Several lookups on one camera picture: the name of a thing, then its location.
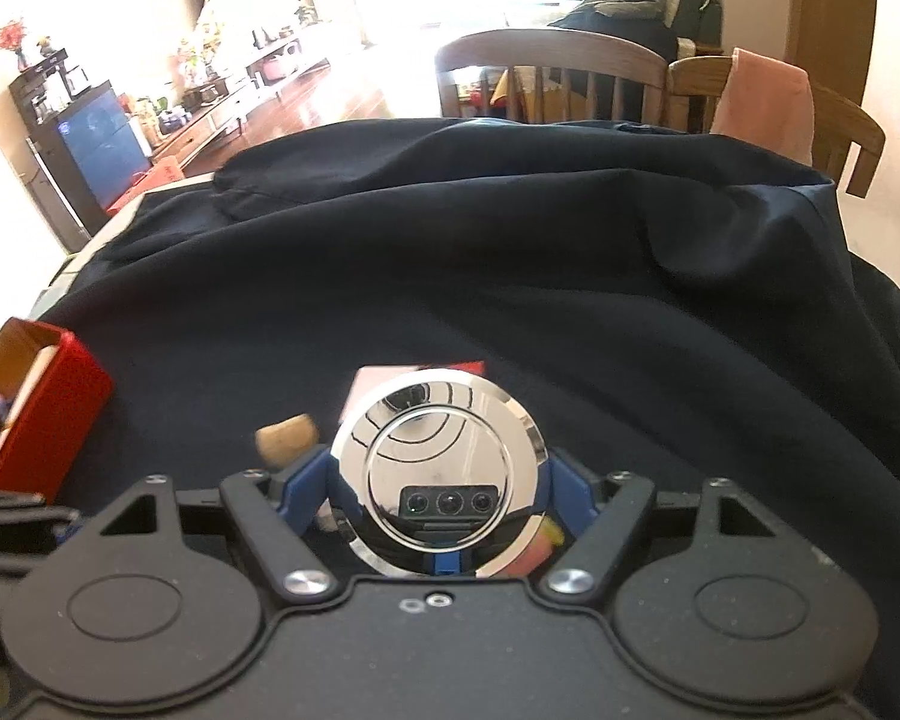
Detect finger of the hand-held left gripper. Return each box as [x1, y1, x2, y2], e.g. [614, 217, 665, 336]
[0, 490, 83, 580]

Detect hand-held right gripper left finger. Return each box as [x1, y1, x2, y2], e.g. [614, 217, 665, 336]
[101, 448, 346, 602]

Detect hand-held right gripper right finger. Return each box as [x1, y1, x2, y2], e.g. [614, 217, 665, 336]
[544, 456, 770, 602]

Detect red box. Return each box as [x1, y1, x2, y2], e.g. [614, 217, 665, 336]
[0, 319, 115, 500]

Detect round chrome push-button disc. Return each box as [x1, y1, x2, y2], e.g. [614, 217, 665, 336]
[330, 369, 550, 580]

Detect brown cork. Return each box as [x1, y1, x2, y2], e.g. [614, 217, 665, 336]
[255, 414, 321, 466]

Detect white flat square box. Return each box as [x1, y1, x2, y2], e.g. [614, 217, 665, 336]
[341, 365, 415, 422]

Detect dark navy cloth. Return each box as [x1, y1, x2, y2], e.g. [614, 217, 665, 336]
[26, 116, 900, 720]

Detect black cabinet with blue panel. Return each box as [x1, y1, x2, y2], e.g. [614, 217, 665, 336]
[7, 49, 155, 256]

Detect low white media cabinet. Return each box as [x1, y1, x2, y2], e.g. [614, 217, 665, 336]
[150, 37, 332, 167]

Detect pink towel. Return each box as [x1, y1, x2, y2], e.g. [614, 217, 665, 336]
[711, 47, 815, 166]

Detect wooden slat-back chair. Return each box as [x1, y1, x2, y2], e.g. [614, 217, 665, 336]
[434, 28, 672, 125]

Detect wooden chair with towel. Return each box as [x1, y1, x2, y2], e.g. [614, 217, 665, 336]
[667, 52, 887, 200]

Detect pile of clothes on sofa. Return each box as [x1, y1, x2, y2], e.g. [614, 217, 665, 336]
[551, 0, 725, 65]

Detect red flower bouquet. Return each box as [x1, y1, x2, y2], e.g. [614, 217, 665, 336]
[0, 18, 32, 70]

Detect wooden door frame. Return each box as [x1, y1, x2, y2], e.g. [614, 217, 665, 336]
[791, 0, 883, 104]

